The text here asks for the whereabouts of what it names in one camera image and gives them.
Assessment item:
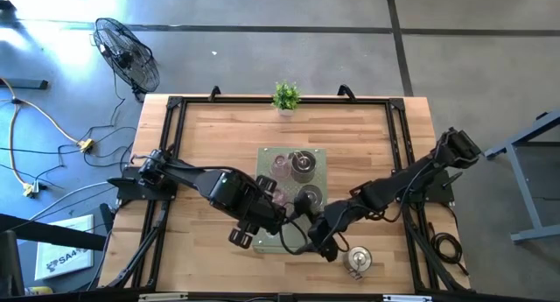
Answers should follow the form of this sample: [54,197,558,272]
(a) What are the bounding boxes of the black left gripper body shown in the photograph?
[237,192,288,235]

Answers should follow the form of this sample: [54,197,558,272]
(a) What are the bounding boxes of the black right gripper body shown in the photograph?
[293,191,347,263]

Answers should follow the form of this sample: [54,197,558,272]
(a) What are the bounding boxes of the pink glass candle holder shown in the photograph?
[269,154,292,180]
[270,188,290,207]

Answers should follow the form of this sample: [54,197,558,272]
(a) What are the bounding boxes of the silver tin scented candle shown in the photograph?
[299,184,325,209]
[289,151,319,185]

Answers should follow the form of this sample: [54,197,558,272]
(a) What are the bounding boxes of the tin candle with brown tag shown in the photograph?
[341,245,374,280]

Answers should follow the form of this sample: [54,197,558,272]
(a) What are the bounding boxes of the green perforated metal shelf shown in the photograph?
[252,146,329,256]

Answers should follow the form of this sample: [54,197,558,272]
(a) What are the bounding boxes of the small potted green plant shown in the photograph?
[270,80,302,118]

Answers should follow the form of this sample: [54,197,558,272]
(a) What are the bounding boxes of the white printed box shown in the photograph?
[33,214,95,281]

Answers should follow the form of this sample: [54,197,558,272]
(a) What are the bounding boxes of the black floor fan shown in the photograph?
[92,17,161,102]

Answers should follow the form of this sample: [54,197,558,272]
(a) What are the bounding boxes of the small yellow object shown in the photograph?
[25,285,54,297]

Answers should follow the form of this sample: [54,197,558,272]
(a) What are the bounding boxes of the black floor bar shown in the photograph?
[0,79,49,91]

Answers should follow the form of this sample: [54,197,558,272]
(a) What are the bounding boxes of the silver metal bracket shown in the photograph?
[382,294,433,302]
[138,292,189,302]

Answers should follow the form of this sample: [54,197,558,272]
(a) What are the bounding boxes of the black aluminium table frame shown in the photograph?
[104,95,472,294]

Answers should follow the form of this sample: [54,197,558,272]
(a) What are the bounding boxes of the coiled black cable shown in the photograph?
[429,222,470,277]

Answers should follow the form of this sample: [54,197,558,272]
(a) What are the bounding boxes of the white floor cable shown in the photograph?
[28,181,119,222]

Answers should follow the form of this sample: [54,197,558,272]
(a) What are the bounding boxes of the grey metal table frame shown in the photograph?
[482,108,560,244]

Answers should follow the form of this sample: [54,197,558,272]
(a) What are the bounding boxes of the yellow extension cable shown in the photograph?
[0,76,95,198]

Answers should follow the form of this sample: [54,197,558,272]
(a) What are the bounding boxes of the black floor cable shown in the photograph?
[0,72,148,183]

